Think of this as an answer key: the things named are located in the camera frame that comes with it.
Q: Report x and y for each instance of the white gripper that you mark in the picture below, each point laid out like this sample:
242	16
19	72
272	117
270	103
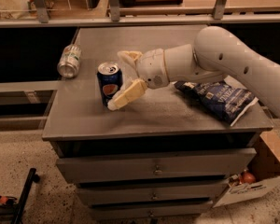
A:
151	67

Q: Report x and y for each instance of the blue pepsi can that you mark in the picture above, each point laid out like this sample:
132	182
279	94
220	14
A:
109	76

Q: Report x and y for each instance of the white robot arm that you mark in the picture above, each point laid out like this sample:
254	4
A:
214	54

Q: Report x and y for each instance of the silver green soda can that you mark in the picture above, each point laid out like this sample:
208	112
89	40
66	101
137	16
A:
69	62

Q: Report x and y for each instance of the grey drawer cabinet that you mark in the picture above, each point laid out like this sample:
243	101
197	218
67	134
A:
163	120

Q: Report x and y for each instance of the blue kettle chips bag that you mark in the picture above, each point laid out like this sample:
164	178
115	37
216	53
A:
223	100

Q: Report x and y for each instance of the top grey drawer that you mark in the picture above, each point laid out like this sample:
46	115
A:
155	165

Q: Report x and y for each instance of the grey drawer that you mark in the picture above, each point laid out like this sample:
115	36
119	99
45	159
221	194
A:
151	192
150	210
155	165

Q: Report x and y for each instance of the middle grey drawer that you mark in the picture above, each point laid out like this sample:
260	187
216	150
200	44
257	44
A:
151	192

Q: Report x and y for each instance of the black stand leg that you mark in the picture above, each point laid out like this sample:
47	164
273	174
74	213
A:
32	177

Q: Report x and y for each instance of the bottom grey drawer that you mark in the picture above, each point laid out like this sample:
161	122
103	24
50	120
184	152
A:
150	210

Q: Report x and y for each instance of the red onion in box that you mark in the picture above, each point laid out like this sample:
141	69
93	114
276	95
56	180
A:
248	177

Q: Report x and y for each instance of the cardboard box on floor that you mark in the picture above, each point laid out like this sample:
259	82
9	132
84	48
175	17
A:
265	167

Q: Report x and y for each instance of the metal shelf rail frame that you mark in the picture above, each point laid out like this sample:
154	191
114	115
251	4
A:
61	13

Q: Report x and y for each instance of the orange black cable clamp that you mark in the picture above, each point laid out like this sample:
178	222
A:
7	201

